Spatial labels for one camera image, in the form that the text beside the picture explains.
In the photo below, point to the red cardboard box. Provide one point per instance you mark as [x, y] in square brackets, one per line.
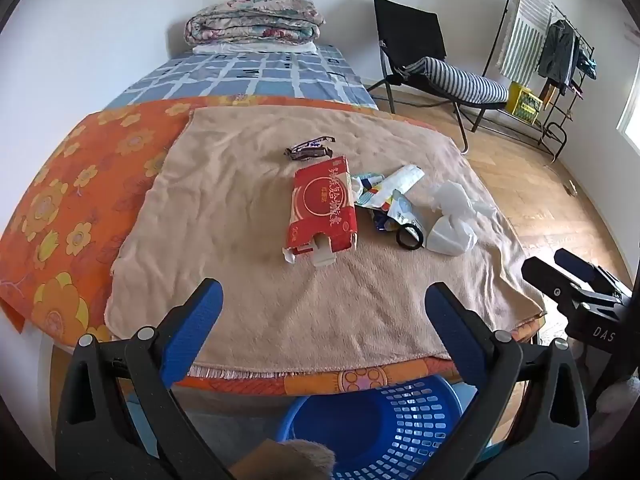
[320, 205]

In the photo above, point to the window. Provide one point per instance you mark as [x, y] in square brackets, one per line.
[632, 110]

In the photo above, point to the dark jacket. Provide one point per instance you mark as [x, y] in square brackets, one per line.
[557, 55]

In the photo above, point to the green striped towel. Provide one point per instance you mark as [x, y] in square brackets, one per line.
[525, 35]

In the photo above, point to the teal garment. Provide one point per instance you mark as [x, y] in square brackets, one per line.
[586, 65]

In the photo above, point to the beige fuzzy slipper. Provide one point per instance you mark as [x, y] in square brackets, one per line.
[300, 460]

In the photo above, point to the black folding chair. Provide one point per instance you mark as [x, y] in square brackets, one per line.
[407, 25]

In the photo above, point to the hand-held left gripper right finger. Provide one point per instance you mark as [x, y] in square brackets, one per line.
[452, 330]

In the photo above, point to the dark blue foil wrapper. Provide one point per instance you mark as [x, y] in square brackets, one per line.
[382, 221]

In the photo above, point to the beige fleece blanket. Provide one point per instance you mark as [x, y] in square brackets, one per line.
[225, 235]

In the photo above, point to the orange floral blanket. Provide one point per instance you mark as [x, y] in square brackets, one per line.
[75, 185]

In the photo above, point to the brown candy wrapper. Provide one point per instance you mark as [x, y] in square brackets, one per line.
[310, 151]

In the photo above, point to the black clothes rack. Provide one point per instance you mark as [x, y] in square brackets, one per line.
[552, 132]

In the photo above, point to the blue checked bed sheet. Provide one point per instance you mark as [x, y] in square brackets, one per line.
[225, 77]

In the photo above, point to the folded floral quilt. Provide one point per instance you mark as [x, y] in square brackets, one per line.
[250, 20]

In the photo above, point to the white plastic bag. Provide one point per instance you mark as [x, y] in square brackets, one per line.
[450, 237]

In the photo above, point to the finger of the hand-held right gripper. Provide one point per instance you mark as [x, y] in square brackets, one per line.
[550, 280]
[575, 261]

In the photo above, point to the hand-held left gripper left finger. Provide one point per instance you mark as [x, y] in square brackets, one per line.
[192, 325]

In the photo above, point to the striped cushion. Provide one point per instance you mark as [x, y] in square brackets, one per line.
[465, 85]

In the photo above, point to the blue plastic basket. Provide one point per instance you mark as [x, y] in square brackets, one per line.
[370, 425]

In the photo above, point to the yellow crate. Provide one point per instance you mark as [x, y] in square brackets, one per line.
[522, 102]

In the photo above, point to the white wrapper with colourful checks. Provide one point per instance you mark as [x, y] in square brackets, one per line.
[395, 182]

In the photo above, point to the folded white sheet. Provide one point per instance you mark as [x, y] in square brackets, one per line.
[250, 48]

